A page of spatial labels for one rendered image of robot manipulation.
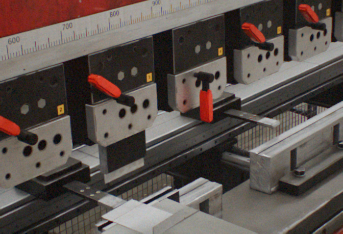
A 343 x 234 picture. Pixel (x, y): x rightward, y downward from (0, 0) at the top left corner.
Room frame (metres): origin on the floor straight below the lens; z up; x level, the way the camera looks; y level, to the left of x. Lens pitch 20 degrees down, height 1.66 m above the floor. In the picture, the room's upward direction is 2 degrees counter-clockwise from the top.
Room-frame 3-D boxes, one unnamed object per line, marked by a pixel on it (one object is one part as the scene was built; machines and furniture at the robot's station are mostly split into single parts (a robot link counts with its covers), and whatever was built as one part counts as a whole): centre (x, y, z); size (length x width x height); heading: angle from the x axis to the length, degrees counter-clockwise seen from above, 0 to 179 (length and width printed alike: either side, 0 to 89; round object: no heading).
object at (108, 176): (1.22, 0.09, 1.13); 0.10 x 0.02 x 0.10; 137
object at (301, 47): (1.63, -0.31, 1.26); 0.15 x 0.09 x 0.17; 137
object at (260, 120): (1.71, -0.16, 1.01); 0.26 x 0.12 x 0.05; 47
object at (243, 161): (1.91, -0.04, 0.81); 0.64 x 0.08 x 0.14; 47
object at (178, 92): (1.34, -0.03, 1.26); 0.15 x 0.09 x 0.17; 137
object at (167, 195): (1.24, 0.07, 0.99); 0.20 x 0.03 x 0.03; 137
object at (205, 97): (1.28, -0.06, 1.20); 0.04 x 0.02 x 0.10; 47
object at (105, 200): (1.33, 0.20, 1.01); 0.26 x 0.12 x 0.05; 47
